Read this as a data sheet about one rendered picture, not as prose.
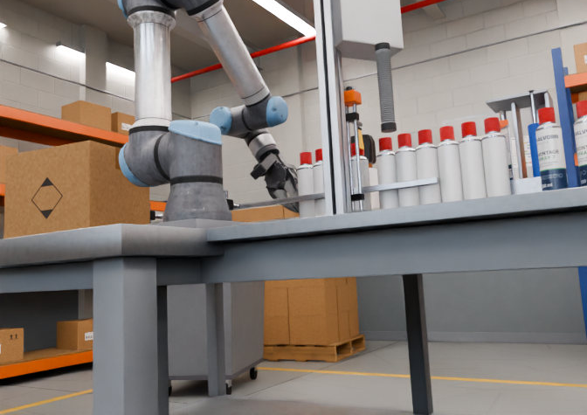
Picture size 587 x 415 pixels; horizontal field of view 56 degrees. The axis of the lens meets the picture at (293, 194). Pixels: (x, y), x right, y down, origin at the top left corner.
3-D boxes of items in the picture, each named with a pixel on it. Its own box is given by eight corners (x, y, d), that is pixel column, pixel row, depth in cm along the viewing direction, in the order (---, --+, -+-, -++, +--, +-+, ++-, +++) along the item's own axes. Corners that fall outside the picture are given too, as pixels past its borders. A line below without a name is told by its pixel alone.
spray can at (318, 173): (339, 224, 146) (334, 148, 149) (327, 224, 142) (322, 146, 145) (323, 226, 149) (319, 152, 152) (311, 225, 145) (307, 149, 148)
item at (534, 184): (567, 206, 130) (554, 101, 134) (560, 201, 119) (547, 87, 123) (505, 211, 138) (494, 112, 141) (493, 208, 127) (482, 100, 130)
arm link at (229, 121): (236, 100, 148) (261, 107, 157) (205, 107, 154) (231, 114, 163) (238, 127, 147) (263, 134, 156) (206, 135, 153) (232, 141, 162)
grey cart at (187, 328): (194, 376, 433) (191, 254, 447) (272, 376, 420) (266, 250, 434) (138, 404, 348) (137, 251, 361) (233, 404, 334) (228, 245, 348)
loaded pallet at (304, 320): (366, 349, 542) (356, 208, 562) (334, 363, 467) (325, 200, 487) (259, 347, 593) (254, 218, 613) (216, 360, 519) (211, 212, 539)
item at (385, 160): (404, 218, 138) (398, 138, 141) (397, 217, 133) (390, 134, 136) (385, 220, 140) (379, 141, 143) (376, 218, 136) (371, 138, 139)
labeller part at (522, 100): (553, 102, 134) (553, 99, 134) (547, 91, 124) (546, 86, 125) (494, 114, 141) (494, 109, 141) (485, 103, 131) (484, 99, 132)
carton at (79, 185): (150, 248, 158) (149, 155, 162) (89, 245, 136) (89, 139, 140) (71, 254, 170) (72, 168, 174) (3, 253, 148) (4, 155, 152)
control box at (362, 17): (404, 49, 134) (398, -24, 137) (342, 40, 128) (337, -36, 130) (382, 64, 144) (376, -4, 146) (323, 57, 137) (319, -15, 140)
